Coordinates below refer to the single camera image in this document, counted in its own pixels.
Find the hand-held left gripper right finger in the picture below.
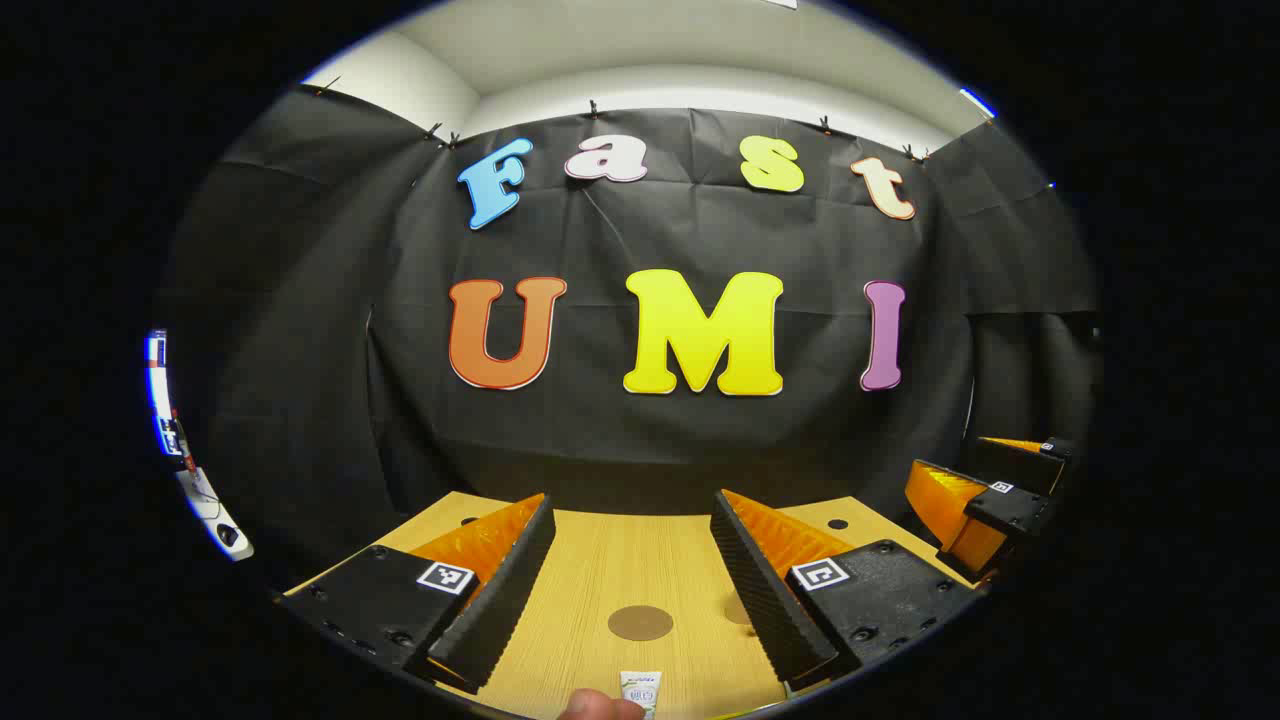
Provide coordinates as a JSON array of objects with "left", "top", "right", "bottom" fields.
[{"left": 708, "top": 488, "right": 988, "bottom": 693}]

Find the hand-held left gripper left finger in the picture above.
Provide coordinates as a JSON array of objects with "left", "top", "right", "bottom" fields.
[{"left": 278, "top": 492, "right": 558, "bottom": 695}]

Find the round brown coaster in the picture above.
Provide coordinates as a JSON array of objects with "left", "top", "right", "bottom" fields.
[{"left": 608, "top": 605, "right": 674, "bottom": 642}]

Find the white toothpaste tube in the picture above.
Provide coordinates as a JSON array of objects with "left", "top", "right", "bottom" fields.
[{"left": 620, "top": 671, "right": 663, "bottom": 716}]

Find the wooden desktop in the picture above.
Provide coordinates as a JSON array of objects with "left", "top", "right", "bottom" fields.
[{"left": 285, "top": 490, "right": 976, "bottom": 720}]

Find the black backdrop cloth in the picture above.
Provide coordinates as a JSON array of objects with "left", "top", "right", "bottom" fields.
[{"left": 160, "top": 85, "right": 1101, "bottom": 561}]

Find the white device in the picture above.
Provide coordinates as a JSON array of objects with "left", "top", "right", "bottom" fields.
[{"left": 145, "top": 330, "right": 253, "bottom": 563}]

